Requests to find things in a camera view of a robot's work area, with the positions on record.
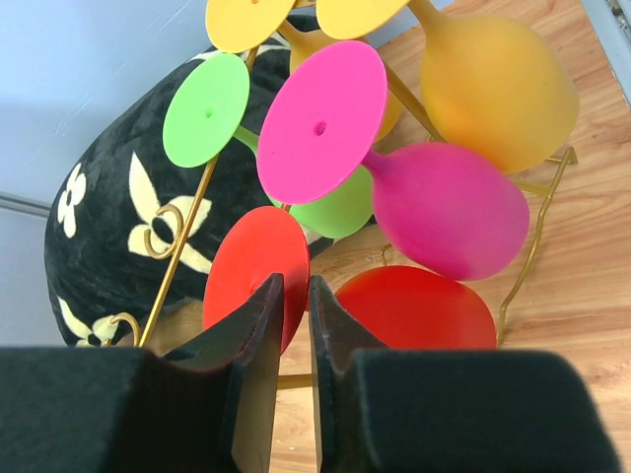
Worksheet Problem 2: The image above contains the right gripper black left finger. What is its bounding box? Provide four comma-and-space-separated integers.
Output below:
1, 275, 284, 472

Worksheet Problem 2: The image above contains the pink wine glass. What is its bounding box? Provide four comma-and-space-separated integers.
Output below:
256, 40, 530, 281

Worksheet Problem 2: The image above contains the green wine glass left row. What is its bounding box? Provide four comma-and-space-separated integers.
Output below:
163, 51, 374, 239

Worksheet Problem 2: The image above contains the orange wine glass back left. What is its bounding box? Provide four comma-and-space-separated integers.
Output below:
204, 0, 403, 144

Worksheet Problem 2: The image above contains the black floral plush pillow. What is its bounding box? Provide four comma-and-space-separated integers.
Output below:
42, 14, 381, 349

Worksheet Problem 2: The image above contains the orange wine glass back right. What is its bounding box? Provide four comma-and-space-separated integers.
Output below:
315, 0, 579, 174

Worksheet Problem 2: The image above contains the red wine glass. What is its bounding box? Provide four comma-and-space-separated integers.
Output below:
203, 206, 496, 350

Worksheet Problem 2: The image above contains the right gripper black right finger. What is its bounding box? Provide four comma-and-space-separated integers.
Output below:
309, 276, 621, 472

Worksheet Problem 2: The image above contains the orange wine glass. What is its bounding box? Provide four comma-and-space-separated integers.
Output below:
315, 0, 579, 174
204, 0, 403, 144

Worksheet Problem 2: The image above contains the gold wire glass rack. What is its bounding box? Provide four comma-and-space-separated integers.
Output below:
103, 0, 581, 390

